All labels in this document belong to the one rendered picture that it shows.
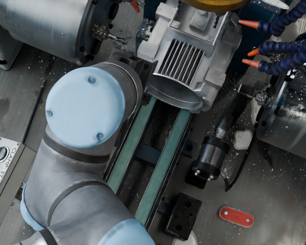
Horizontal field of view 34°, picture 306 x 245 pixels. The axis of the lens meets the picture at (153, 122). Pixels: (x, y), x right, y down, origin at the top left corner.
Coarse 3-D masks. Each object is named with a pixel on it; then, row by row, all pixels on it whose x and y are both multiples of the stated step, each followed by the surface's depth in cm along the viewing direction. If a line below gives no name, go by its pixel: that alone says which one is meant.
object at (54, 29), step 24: (0, 0) 104; (24, 0) 102; (48, 0) 101; (72, 0) 100; (96, 0) 101; (120, 0) 111; (0, 24) 111; (24, 24) 105; (48, 24) 103; (72, 24) 101; (96, 24) 107; (48, 48) 109; (72, 48) 105; (96, 48) 116
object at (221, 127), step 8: (240, 88) 86; (248, 88) 86; (240, 96) 87; (248, 96) 86; (232, 104) 92; (240, 104) 90; (248, 104) 89; (224, 112) 98; (232, 112) 96; (240, 112) 94; (224, 120) 102; (232, 120) 100; (216, 128) 108; (224, 128) 106; (224, 136) 108
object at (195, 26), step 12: (180, 12) 105; (192, 12) 105; (204, 12) 103; (228, 12) 104; (180, 24) 104; (192, 24) 103; (204, 24) 103; (168, 36) 104; (180, 36) 102; (192, 36) 100; (204, 36) 104; (216, 36) 100; (204, 48) 102
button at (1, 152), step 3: (0, 147) 100; (3, 147) 100; (0, 150) 100; (3, 150) 99; (6, 150) 99; (0, 153) 99; (3, 153) 99; (6, 153) 99; (0, 156) 99; (3, 156) 99; (0, 159) 99
